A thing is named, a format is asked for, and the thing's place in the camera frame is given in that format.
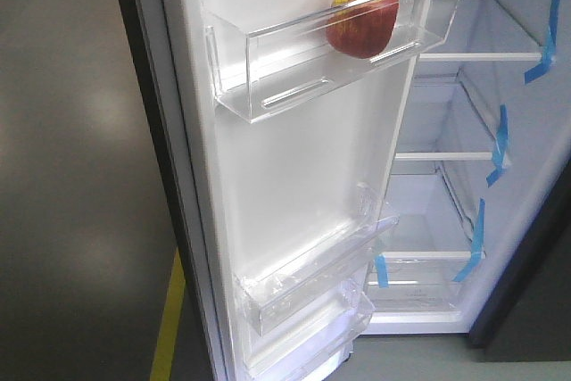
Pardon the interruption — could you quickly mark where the white fridge door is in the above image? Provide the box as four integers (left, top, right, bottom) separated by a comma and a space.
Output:
119, 0, 419, 380

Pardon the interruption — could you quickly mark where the red yellow apple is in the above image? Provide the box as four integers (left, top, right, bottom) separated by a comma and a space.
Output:
326, 0, 400, 59

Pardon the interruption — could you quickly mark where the white fridge glass shelf lower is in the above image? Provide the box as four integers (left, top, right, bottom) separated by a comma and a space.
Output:
381, 173, 473, 261

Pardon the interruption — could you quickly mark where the white fridge glass shelf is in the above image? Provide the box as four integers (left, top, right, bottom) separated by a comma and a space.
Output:
395, 81, 507, 162
381, 173, 473, 261
419, 0, 543, 62

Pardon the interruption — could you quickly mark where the white fridge glass shelf middle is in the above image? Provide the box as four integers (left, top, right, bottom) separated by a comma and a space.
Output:
395, 81, 507, 162

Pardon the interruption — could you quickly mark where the clear fridge crisper drawer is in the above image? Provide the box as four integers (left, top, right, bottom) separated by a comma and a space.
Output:
367, 254, 468, 312

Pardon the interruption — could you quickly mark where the dark grey fridge body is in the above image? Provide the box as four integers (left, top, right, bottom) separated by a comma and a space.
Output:
366, 0, 570, 347

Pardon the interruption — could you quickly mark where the white fridge glass shelf upper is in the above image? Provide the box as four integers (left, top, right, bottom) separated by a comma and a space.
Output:
419, 0, 543, 62

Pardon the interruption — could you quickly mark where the clear upper door bin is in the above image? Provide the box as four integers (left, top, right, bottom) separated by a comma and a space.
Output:
205, 0, 459, 123

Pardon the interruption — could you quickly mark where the clear door bin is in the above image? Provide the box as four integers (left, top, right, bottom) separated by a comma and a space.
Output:
244, 277, 376, 381
236, 182, 398, 336
205, 0, 459, 123

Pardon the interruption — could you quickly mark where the clear middle door bin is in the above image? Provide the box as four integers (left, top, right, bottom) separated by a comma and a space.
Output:
236, 182, 398, 336

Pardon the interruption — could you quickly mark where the clear lower door bin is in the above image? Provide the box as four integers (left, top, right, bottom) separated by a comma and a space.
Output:
244, 277, 376, 381

